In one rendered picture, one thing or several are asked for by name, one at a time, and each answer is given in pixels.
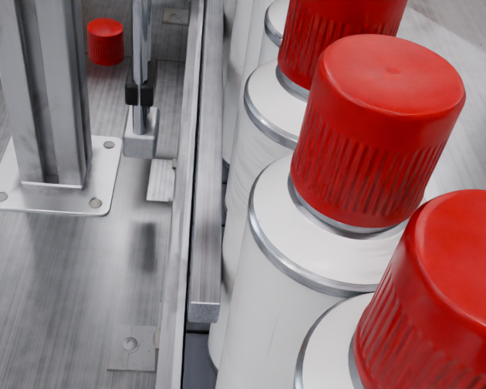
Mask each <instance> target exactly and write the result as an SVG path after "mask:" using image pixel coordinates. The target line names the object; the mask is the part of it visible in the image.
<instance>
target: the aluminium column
mask: <svg viewBox="0 0 486 389"><path fill-rule="evenodd" d="M0 79H1V83H2V90H3V94H4V98H5V105H6V110H7V114H8V121H9V125H10V129H11V133H12V141H13V145H14V149H15V156H16V160H17V165H18V169H19V176H20V180H21V184H22V187H23V188H38V189H49V190H60V191H83V190H84V187H85V183H86V178H87V175H88V171H89V166H90V162H91V159H92V156H93V150H92V139H91V129H90V118H89V99H88V89H87V78H86V59H85V49H84V38H83V19H82V9H81V0H0Z"/></svg>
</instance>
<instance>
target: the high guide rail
mask: <svg viewBox="0 0 486 389"><path fill-rule="evenodd" d="M223 55H224V0H206V8H205V22H204V48H203V63H202V77H201V103H200V117H199V131H198V146H197V172H196V186H195V200H194V227H193V241H192V255H191V281H190V295H189V310H188V320H189V322H194V323H217V322H218V317H219V312H220V307H221V206H222V131H223Z"/></svg>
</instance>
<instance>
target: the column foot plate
mask: <svg viewBox="0 0 486 389"><path fill-rule="evenodd" d="M91 139H92V150H93V156H92V159H91V162H90V166H89V171H88V175H87V178H86V183H85V187H84V190H83V191H60V190H49V189H38V188H23V187H22V184H21V180H20V176H19V169H18V165H17V160H16V156H15V149H14V145H13V141H12V137H11V138H10V140H9V142H8V146H7V147H6V150H5V153H4V155H3V157H2V160H1V163H0V211H20V212H32V213H44V214H56V215H78V216H89V217H103V216H106V215H108V214H109V213H110V208H111V203H112V199H113V192H114V188H115V183H116V176H117V172H118V168H119V164H120V156H121V152H122V148H123V142H122V140H121V139H120V138H118V137H104V136H94V135H91Z"/></svg>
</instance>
